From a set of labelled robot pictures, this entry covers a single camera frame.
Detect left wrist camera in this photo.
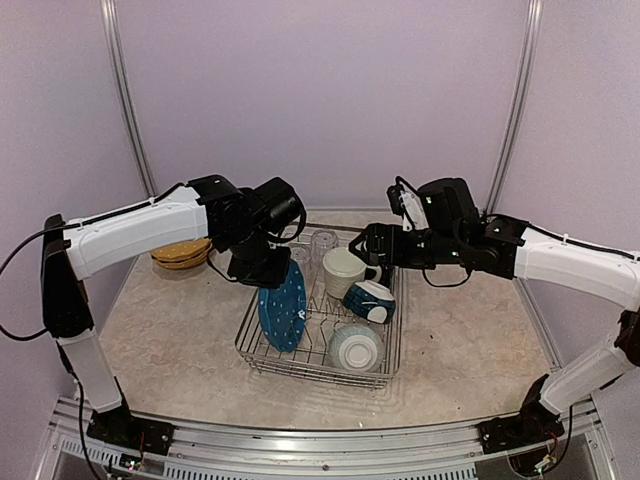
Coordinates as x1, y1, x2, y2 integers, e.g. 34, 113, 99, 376
254, 177, 307, 245

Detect teal and white bowl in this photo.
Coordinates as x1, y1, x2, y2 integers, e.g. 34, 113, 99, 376
342, 280, 396, 324

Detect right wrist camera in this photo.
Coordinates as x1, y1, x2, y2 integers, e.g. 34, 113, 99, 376
386, 176, 480, 232

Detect metal wire dish rack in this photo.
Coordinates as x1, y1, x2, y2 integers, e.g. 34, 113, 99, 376
235, 227, 407, 389

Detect pale striped bowl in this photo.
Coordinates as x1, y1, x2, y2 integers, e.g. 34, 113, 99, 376
327, 324, 384, 373

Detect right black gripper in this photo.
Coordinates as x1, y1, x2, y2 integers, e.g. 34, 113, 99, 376
350, 221, 465, 269

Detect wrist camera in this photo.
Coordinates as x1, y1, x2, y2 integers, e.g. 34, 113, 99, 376
254, 177, 307, 245
386, 176, 480, 232

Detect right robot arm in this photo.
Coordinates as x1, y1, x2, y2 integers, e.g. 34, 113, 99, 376
348, 215, 639, 444

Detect yellow polka dot plate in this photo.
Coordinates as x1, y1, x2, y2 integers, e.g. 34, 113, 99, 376
153, 250, 208, 270
151, 238, 211, 260

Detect blue polka dot plate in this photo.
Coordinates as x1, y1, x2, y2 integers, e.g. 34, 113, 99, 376
258, 260, 307, 353

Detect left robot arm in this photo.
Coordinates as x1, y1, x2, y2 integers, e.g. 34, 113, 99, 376
41, 175, 306, 445

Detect aluminium frame post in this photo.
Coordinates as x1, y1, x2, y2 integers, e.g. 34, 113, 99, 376
484, 0, 544, 213
100, 0, 157, 196

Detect cream ribbed mug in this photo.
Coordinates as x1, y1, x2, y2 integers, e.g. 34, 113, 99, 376
322, 247, 382, 299

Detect left aluminium frame post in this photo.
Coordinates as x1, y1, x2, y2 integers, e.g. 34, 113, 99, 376
100, 0, 157, 196

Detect right aluminium frame post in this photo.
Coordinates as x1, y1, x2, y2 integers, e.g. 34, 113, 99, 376
484, 0, 544, 213

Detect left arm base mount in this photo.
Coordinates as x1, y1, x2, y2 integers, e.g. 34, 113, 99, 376
87, 417, 175, 456

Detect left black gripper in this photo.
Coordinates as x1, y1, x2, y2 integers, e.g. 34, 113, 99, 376
222, 226, 293, 289

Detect clear glass tumbler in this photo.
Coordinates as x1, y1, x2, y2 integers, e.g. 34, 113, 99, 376
290, 243, 312, 271
310, 229, 339, 265

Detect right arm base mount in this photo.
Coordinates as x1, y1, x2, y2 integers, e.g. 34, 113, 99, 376
476, 414, 565, 454

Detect aluminium front rail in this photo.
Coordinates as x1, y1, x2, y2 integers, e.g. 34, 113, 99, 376
34, 404, 616, 480

